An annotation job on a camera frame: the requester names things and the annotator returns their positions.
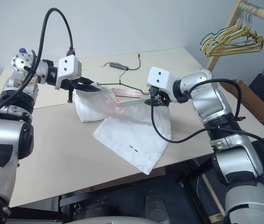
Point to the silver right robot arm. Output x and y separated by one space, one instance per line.
239 158

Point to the light wooden bar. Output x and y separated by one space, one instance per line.
212 193

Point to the dark rounded shape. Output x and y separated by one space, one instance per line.
155 205

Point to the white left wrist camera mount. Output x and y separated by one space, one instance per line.
67 67

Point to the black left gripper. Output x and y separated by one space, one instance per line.
69 85

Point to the light wooden clothes rack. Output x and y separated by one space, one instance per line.
225 37

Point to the black table frame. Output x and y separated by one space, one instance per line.
122 193

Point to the brown cardboard box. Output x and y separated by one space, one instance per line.
260 109

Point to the bunch of hangers on rack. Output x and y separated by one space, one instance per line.
261 44

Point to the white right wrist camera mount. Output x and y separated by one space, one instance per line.
157 78

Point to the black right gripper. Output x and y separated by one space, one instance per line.
162 98

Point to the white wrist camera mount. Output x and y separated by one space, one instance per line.
67 67
157 78

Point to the white cloth garment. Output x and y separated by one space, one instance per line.
132 121

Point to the grey USB hub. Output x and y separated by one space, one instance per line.
119 65

